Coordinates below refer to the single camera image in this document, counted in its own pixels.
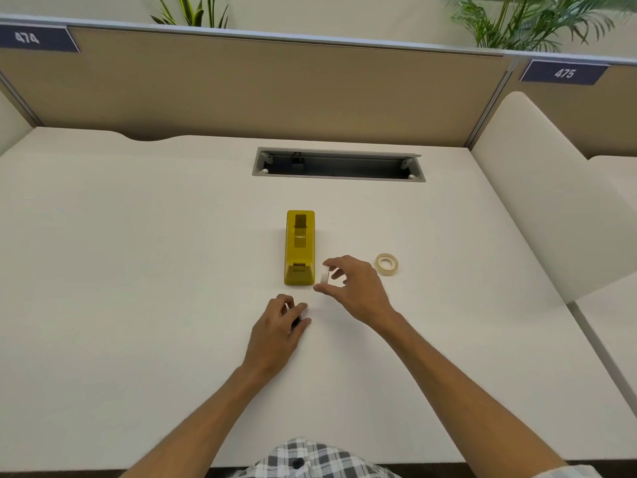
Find grey desk cable tray opening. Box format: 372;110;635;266
252;147;427;183

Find plaid shirt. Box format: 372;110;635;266
233;437;402;478

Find person's right hand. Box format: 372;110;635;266
313;255;397;330

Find dark blue number label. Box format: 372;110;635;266
0;24;81;53
520;59;611;86

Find small white side divider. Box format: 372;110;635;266
0;88;36;156

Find narrow beige desk partition panel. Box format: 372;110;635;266
467;51;637;160

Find large white side divider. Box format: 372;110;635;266
470;91;637;305

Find green broad-leaf plant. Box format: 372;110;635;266
151;0;230;29

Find person's left forearm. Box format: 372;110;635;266
121;365;272;478

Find person's left hand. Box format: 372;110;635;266
242;293;313;382

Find person's right forearm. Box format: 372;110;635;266
379;313;568;478

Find yellow tape dispenser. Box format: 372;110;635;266
284;210;316;286

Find white shirt sleeve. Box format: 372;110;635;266
531;465;604;478

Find green palm plant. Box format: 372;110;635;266
440;0;637;53

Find wide beige desk partition panel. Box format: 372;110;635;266
0;15;514;148

